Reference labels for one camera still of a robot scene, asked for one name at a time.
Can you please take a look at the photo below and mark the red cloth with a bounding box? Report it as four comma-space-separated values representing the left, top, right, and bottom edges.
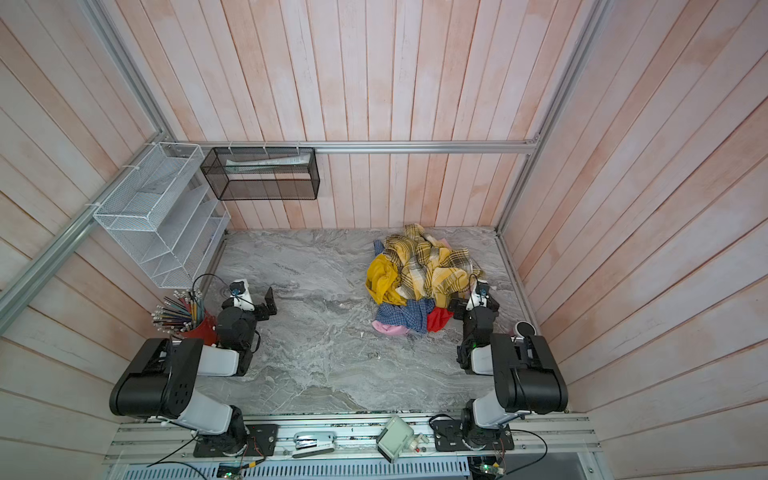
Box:
427, 307, 454, 332

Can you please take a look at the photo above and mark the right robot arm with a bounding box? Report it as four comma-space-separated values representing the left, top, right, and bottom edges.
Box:
448, 296, 568, 448

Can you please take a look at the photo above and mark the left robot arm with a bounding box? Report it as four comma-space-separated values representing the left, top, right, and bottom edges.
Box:
109, 280, 278, 457

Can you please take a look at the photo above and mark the yellow plaid cloth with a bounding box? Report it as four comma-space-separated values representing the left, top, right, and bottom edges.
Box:
383, 224, 485, 309

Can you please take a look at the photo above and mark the blue checked cloth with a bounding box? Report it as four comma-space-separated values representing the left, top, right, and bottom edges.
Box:
374, 298, 436, 334

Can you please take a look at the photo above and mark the pink cloth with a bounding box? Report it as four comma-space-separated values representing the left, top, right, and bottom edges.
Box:
371, 321, 411, 337

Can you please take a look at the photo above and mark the plain yellow cloth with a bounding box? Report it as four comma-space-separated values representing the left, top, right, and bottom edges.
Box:
365, 251, 407, 306

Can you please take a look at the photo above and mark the red pencil cup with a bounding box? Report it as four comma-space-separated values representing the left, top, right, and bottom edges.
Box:
180, 314, 218, 346

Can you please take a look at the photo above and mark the coloured pencils bundle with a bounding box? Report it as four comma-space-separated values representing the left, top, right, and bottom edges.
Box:
151, 290, 206, 336

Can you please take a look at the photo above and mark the green white box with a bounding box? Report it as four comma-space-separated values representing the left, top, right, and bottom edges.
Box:
376, 416, 415, 463

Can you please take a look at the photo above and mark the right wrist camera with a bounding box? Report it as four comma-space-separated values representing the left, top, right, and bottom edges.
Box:
466, 277, 490, 311

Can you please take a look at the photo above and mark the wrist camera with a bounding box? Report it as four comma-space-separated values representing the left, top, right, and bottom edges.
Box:
466, 277, 490, 311
229, 279, 255, 311

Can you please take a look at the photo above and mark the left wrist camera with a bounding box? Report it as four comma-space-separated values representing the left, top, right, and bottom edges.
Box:
229, 279, 255, 311

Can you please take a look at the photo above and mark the white wire mesh shelf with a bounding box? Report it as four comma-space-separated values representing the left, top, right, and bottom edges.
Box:
94, 142, 230, 290

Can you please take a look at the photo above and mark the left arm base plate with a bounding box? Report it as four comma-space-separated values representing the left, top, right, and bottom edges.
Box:
193, 423, 279, 458

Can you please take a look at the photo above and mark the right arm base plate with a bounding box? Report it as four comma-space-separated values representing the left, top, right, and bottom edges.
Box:
429, 416, 515, 452

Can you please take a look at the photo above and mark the black wire mesh basket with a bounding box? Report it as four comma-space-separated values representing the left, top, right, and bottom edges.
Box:
201, 146, 321, 201

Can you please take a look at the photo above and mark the aluminium front rail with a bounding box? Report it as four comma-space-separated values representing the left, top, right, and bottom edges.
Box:
103, 413, 603, 465

